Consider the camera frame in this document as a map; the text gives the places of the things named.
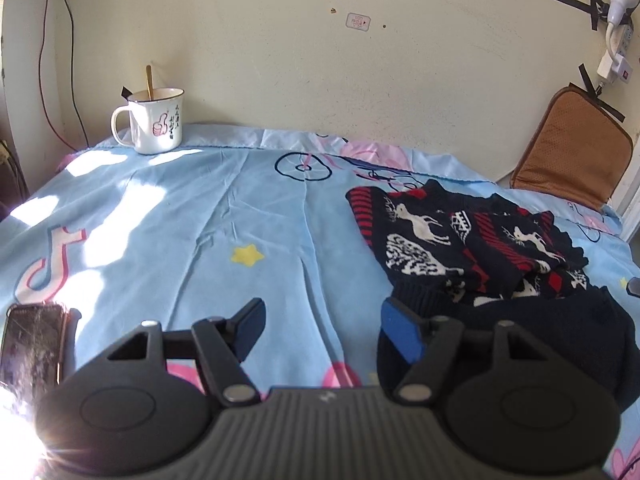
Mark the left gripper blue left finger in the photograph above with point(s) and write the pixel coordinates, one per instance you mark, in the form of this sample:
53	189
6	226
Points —
230	339

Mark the wooden spoon in mug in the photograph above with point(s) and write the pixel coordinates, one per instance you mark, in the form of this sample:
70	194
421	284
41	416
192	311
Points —
149	82

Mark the white enamel mug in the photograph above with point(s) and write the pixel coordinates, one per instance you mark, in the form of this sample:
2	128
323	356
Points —
155	124

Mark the cracked smartphone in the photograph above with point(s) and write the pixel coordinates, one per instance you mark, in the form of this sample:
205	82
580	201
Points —
32	349

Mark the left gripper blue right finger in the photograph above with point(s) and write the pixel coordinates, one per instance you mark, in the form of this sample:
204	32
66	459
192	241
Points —
416	338

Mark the white power adapter plug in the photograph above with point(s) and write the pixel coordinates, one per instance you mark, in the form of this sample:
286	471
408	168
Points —
612	69

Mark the brown perforated seat cushion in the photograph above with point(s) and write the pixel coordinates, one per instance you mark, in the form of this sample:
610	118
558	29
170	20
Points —
578	152

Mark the navy reindeer knit sweater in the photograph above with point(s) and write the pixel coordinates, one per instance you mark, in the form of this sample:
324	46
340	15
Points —
486	260

